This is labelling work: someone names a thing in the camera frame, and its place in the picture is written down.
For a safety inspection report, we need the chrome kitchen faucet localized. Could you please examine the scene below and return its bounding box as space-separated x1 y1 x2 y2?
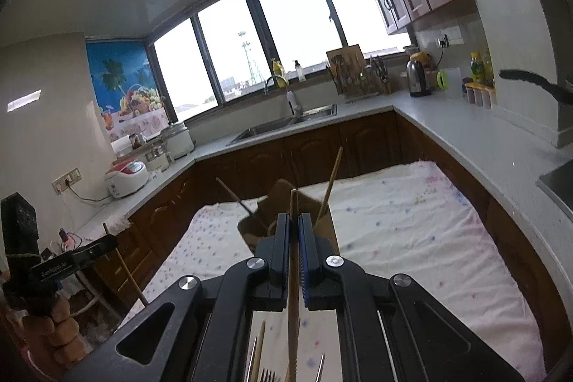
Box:
264 75 304 120

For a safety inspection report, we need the green and yellow bottle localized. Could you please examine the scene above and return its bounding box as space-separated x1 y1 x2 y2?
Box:
470 52 487 86

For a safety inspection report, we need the wooden utensil holder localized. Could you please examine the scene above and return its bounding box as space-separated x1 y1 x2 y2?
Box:
237 178 341 262

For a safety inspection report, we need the wooden stick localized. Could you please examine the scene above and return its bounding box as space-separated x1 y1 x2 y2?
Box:
102 223 149 306

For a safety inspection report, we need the small steel cooking appliance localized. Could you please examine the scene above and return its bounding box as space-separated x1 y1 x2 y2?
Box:
142 144 173 173

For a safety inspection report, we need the white floral tablecloth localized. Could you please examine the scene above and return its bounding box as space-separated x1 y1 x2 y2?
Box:
119 160 549 382

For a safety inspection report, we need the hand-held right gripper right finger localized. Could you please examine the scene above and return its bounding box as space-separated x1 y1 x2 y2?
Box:
299 214 524 382

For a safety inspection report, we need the wall power outlet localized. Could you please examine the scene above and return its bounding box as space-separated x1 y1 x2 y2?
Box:
52 168 82 194

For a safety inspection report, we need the dish rack with utensils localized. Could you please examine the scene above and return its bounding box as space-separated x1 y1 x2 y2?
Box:
330 54 393 103

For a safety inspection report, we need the grey kitchen countertop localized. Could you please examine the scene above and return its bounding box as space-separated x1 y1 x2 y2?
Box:
74 91 573 240

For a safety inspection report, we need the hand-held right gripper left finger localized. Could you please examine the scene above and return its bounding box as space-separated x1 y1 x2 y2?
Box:
60 214 292 382

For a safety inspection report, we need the white lace cloth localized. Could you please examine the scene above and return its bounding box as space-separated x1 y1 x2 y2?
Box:
84 216 131 236

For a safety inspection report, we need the red and white rice cooker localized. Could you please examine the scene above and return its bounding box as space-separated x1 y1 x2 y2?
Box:
105 160 149 199

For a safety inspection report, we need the tropical fruit wall poster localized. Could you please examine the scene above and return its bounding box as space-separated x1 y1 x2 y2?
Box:
86 41 170 142

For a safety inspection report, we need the person's left hand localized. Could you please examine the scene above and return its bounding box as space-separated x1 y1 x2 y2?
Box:
20 306 83 365

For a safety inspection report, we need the steel electric kettle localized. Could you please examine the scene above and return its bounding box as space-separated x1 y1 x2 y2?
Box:
405 53 433 98

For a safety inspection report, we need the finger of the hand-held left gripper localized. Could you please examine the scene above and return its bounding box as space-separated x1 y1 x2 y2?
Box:
67 235 118 271

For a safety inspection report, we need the steel kitchen sink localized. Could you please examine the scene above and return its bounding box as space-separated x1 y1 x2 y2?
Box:
226 104 338 146

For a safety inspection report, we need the wooden cutting board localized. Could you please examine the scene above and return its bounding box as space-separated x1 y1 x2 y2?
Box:
325 44 365 93

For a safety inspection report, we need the row of spice jars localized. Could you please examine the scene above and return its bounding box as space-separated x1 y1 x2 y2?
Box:
464 82 498 110

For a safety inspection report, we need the red charger with cables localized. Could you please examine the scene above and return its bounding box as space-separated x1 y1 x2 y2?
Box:
51 227 82 253

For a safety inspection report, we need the wooden chopstick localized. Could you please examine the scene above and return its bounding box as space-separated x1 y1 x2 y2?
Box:
288 189 300 382
319 147 344 224

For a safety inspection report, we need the ceiling light panel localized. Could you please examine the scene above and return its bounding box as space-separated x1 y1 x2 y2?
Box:
6 90 42 112

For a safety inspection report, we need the dark chopstick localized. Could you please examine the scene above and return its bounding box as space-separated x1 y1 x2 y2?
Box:
217 178 267 231

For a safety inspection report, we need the large kitchen window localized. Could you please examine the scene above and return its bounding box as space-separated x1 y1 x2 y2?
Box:
148 0 413 126

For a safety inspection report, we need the wall outlet with plug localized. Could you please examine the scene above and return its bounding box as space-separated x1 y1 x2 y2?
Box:
435 26 462 49

